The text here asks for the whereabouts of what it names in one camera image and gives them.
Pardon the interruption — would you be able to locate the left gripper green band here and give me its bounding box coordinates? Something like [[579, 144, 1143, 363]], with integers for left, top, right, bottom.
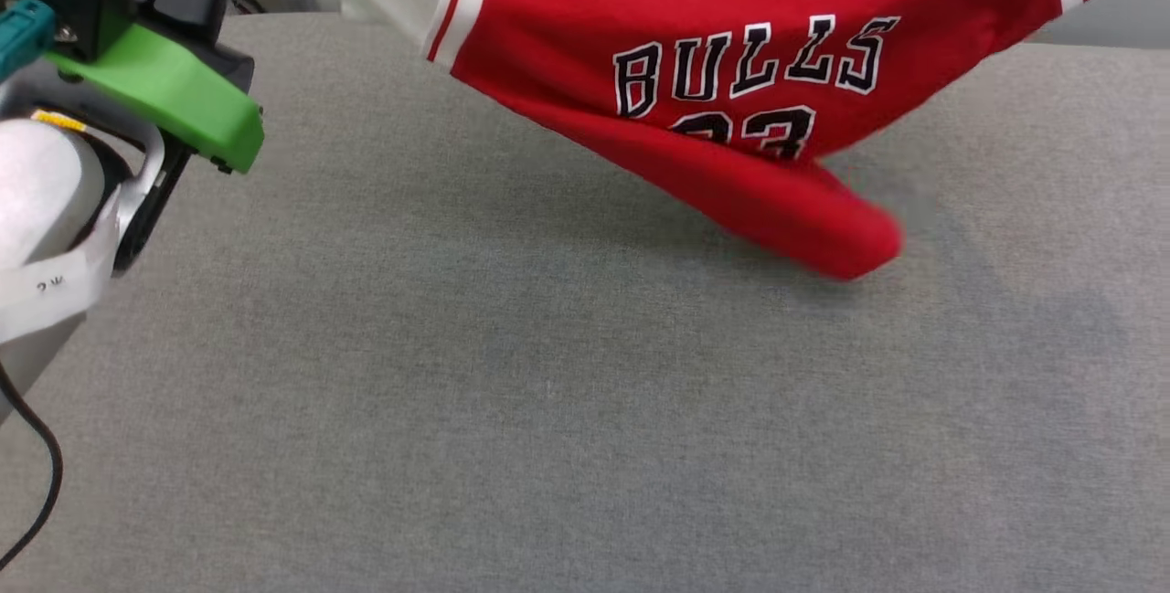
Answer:
[[46, 0, 266, 274]]

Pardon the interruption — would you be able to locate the teal cable connector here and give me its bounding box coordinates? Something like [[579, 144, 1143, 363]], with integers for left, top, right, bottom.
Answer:
[[0, 0, 56, 80]]

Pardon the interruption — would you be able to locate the white tape label strip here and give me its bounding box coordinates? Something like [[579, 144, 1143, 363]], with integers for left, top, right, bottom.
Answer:
[[0, 200, 122, 344]]

